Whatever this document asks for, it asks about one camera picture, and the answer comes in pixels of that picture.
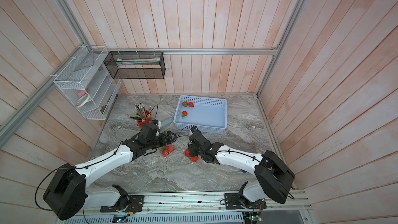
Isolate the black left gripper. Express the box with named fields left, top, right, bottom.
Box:
left=146, top=131, right=177, bottom=150

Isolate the red strawberry in basket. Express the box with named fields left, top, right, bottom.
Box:
left=181, top=111, right=188, bottom=118

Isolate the white wire mesh shelf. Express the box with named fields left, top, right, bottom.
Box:
left=54, top=45, right=121, bottom=120

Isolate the pink sticky note pad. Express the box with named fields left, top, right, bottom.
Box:
left=77, top=90, right=88, bottom=98

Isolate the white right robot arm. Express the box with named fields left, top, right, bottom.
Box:
left=188, top=127, right=295, bottom=208

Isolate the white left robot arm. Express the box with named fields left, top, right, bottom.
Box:
left=43, top=123, right=177, bottom=220

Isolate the red metal pencil bucket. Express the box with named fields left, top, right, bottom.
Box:
left=136, top=111, right=152, bottom=128

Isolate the black mesh wall basket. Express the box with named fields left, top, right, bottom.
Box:
left=104, top=51, right=166, bottom=79

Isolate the light blue perforated plastic basket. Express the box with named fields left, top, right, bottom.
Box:
left=173, top=95, right=227, bottom=134

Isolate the white tape roll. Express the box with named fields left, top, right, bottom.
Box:
left=76, top=93, right=91, bottom=108

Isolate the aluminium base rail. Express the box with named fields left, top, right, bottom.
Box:
left=55, top=191, right=312, bottom=218

